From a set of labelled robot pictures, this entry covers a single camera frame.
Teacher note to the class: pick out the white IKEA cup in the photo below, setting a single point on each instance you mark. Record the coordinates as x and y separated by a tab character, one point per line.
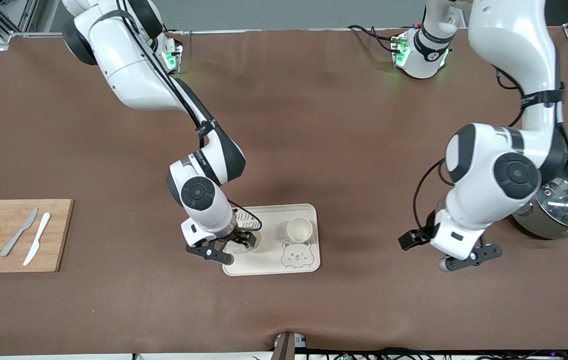
260	243
299	231

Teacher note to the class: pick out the white plastic knife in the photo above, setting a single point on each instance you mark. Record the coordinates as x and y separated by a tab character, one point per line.
36	239

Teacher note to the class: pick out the brown table mat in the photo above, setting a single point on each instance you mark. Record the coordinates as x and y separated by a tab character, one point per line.
314	125

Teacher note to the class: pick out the grey plastic knife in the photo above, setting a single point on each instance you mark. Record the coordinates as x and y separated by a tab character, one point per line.
10	246

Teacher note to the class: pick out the grey-green electric cooking pot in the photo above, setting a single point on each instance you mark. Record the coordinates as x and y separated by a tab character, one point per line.
544	227

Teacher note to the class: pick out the wooden cutting board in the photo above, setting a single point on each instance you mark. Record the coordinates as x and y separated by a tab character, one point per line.
14	261

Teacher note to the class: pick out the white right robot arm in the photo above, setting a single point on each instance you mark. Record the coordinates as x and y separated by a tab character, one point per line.
129	70

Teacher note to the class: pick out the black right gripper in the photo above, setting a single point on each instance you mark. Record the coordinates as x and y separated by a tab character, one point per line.
240	235

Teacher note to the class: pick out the beige bear print tray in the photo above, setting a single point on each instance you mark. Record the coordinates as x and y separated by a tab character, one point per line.
274	265

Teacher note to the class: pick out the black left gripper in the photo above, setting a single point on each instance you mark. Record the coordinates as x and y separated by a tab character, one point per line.
423	234

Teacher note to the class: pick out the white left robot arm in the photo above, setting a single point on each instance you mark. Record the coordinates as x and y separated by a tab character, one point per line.
514	50

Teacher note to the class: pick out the table edge bracket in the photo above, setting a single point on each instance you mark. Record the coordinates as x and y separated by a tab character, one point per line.
286	347

